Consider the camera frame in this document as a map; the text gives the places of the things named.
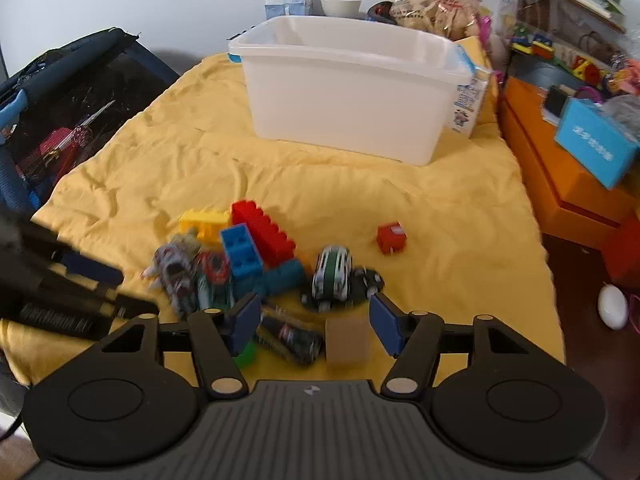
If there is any white egg-shaped object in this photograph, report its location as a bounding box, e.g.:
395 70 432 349
597 284 629 331

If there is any pile of colourful toys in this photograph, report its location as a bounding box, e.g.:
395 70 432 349
500 0 640 103

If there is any yellow blanket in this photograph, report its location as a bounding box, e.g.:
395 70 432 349
0 35 567 387

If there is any light blue box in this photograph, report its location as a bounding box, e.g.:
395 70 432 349
554 97 640 191

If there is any pale blue tissue pack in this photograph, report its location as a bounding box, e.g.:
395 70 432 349
264 0 315 21

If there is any printed carton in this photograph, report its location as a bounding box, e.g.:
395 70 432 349
447 66 493 139

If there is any yellow building block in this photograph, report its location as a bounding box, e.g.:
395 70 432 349
179 210 232 245

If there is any red building block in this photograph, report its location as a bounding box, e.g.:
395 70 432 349
231 200 297 268

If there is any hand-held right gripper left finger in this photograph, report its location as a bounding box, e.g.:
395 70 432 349
102 292 263 401

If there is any grey robot figure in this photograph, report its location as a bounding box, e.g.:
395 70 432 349
141 227 202 318

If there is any orange box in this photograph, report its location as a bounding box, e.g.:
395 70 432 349
500 55 640 252

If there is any blue round tin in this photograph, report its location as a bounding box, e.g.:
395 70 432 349
366 1 398 24

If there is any red box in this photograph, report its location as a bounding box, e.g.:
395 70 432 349
602 210 640 287

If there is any teal building block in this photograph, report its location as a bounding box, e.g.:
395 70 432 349
235 259 307 301

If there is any brown cardboard cube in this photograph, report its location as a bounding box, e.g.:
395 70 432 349
325 316 372 367

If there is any black toy car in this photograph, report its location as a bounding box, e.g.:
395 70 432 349
347 266 385 306

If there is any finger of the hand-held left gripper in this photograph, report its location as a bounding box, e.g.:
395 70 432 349
51 246 126 289
96 289 161 321

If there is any green building block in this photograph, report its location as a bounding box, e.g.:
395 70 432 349
232 339 259 369

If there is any small black box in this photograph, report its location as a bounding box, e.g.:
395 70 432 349
542 85 569 124

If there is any dark blue suitcase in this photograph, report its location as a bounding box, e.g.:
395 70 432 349
0 27 182 211

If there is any blue building block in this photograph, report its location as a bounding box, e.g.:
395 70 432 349
220 225 265 281

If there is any small red cube toy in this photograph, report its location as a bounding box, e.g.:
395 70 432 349
377 222 407 255

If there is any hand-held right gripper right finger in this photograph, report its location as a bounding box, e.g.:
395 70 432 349
368 292 566 399

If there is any green and white toy car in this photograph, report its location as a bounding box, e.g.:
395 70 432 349
301 245 354 313

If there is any white bowl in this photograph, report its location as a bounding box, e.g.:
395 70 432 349
321 0 362 18

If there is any clear snack bag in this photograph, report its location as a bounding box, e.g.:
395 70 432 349
389 0 493 41

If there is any white plastic container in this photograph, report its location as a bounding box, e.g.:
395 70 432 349
228 15 473 167

